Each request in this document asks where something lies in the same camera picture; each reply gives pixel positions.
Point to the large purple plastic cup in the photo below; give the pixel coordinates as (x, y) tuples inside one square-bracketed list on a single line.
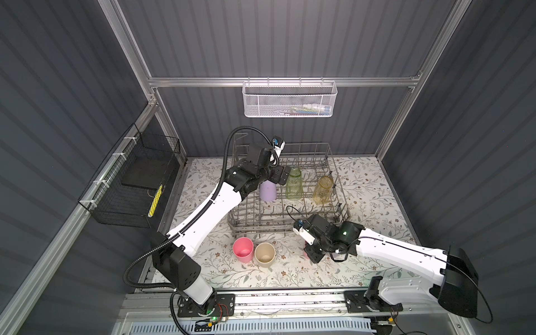
[(268, 191)]

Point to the yellow brush in basket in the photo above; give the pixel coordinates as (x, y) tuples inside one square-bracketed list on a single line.
[(155, 202)]

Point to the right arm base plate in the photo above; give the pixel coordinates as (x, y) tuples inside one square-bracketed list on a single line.
[(359, 301)]

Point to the tubes in white basket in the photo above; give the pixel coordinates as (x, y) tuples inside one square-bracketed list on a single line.
[(318, 110)]

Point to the black sponge pad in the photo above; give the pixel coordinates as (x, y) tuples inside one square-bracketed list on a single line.
[(145, 173)]

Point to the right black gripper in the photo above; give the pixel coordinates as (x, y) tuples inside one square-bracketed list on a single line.
[(317, 246)]

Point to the aluminium front rail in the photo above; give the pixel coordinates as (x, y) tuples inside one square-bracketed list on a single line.
[(154, 304)]

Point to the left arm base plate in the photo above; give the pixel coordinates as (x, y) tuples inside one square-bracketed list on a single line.
[(218, 304)]

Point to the grey wire dish rack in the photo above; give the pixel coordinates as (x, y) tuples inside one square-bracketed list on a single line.
[(314, 159)]

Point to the black wire wall basket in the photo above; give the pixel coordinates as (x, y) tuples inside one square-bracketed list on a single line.
[(111, 203)]

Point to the white mesh wall basket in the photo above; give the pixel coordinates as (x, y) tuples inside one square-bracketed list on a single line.
[(266, 99)]

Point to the yellow transparent glass cup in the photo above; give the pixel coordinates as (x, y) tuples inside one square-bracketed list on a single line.
[(323, 190)]

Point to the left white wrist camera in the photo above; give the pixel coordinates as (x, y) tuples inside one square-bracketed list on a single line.
[(278, 145)]

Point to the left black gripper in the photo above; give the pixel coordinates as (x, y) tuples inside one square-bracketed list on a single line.
[(276, 174)]

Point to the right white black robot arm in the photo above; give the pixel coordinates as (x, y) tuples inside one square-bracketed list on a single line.
[(447, 278)]

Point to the beige plastic cup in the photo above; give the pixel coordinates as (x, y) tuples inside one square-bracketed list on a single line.
[(265, 254)]

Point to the pink plastic cup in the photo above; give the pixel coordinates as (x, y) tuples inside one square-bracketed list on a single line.
[(243, 249)]

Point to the green transparent glass cup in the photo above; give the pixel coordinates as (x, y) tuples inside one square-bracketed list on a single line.
[(294, 187)]

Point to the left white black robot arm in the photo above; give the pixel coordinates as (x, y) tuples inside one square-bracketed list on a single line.
[(175, 261)]

